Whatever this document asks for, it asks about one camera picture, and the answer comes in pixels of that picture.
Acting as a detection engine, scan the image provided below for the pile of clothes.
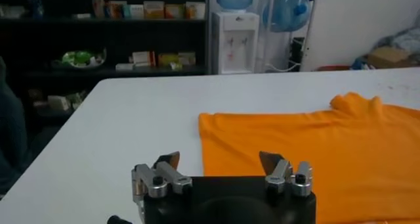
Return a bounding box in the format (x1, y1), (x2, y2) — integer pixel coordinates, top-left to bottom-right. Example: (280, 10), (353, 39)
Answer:
(373, 26), (420, 57)

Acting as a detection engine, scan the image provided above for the white pink medicine box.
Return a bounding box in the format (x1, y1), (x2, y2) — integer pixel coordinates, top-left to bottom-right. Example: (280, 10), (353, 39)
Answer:
(91, 0), (106, 18)

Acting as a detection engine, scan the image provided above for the white wire jug rack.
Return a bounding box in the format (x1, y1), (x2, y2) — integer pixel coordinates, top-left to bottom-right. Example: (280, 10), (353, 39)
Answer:
(261, 0), (322, 72)

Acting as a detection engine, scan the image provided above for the thin white cord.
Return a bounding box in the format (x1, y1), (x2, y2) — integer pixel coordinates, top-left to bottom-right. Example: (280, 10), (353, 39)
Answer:
(264, 62), (301, 74)

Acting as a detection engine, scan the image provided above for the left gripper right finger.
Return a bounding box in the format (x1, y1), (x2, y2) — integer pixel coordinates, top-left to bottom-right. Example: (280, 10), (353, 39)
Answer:
(259, 150), (314, 198)

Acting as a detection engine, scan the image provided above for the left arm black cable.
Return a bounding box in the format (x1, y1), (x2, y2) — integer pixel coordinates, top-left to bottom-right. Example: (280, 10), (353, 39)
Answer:
(106, 214), (132, 224)

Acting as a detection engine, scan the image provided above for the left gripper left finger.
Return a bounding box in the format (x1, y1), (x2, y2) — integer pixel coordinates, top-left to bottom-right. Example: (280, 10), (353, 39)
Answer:
(131, 150), (194, 205)

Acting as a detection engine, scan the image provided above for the white water dispenser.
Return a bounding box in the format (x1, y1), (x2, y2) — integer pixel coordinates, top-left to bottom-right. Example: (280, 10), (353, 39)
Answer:
(211, 11), (261, 75)

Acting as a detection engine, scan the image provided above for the large cardboard box red inside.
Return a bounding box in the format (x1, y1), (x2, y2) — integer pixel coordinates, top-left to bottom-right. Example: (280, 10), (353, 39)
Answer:
(316, 64), (352, 72)

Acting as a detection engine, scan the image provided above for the white paper cup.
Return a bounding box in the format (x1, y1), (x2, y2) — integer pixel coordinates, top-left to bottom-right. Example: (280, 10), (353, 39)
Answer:
(185, 1), (207, 20)

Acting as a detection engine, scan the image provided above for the white green medicine box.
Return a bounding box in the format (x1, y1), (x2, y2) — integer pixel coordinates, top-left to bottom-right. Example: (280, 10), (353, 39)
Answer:
(47, 95), (72, 112)

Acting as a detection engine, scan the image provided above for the yellow orange medicine box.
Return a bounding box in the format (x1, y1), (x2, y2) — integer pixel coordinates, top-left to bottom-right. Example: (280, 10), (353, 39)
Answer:
(143, 1), (165, 19)

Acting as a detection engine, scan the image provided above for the bowl of green fruit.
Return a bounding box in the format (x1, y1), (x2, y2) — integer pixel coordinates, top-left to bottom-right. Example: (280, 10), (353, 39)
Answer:
(60, 47), (108, 69)

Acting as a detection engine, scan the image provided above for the black shelving unit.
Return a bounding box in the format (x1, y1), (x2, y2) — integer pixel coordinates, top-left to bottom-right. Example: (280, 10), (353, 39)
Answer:
(0, 0), (211, 137)

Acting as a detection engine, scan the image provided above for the blue plastic bottle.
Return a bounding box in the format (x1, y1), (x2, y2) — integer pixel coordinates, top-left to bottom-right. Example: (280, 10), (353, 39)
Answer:
(26, 0), (44, 18)

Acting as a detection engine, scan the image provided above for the orange t-shirt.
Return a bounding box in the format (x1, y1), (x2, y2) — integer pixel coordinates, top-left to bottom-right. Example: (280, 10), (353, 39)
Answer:
(198, 92), (420, 224)

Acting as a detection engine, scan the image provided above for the white orange medicine box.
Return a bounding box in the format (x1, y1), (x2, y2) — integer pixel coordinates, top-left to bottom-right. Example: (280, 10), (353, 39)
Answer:
(178, 51), (197, 66)
(163, 4), (186, 19)

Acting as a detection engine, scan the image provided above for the red white medicine box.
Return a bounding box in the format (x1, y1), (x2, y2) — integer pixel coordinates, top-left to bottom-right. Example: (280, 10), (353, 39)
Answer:
(132, 50), (157, 67)

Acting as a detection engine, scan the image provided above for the yellow green medicine box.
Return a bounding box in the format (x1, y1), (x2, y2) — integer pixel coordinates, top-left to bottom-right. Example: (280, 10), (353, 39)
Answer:
(158, 53), (180, 66)

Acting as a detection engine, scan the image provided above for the teal white medicine box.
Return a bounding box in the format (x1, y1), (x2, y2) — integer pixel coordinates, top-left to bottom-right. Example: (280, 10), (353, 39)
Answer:
(126, 4), (145, 20)

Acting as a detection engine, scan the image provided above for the open brown cardboard box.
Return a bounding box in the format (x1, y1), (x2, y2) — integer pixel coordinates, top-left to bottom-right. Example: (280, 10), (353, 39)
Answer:
(367, 46), (411, 69)

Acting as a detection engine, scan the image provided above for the blue white bag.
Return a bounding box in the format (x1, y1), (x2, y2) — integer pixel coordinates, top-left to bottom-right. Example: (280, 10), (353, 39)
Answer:
(352, 56), (375, 70)

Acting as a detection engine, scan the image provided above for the red dark medicine box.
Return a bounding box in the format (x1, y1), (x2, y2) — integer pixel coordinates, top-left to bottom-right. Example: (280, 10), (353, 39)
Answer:
(106, 1), (127, 19)

